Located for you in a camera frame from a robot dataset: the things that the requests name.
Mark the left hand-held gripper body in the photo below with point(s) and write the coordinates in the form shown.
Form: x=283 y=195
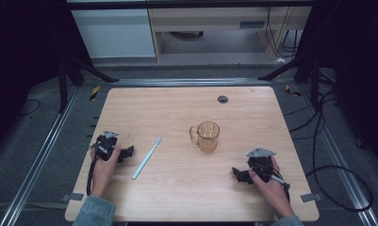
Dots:
x=106 y=145

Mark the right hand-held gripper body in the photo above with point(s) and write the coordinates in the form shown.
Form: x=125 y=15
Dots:
x=261 y=163

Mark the light blue toothbrush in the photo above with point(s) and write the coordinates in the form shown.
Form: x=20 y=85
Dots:
x=146 y=158

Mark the amber glass cup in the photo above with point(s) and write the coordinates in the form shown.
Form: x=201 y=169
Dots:
x=207 y=138

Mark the person's left hand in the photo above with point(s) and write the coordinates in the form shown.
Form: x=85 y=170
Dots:
x=103 y=172

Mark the person's right hand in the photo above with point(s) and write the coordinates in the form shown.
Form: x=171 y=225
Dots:
x=273 y=193

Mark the yellow black striped tape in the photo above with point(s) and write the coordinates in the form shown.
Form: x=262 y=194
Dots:
x=94 y=93
x=292 y=91

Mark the grey tape piece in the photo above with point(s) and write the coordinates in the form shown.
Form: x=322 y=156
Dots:
x=73 y=196
x=310 y=197

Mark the black metal stand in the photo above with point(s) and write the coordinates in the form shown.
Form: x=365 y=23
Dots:
x=303 y=67
x=71 y=72

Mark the white cabinet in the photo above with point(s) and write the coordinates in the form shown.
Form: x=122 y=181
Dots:
x=114 y=33

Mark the light wooden desk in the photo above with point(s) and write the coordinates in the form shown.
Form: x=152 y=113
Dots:
x=215 y=20

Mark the metal floor rail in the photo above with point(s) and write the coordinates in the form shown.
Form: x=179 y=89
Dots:
x=189 y=82
x=339 y=157
x=36 y=166

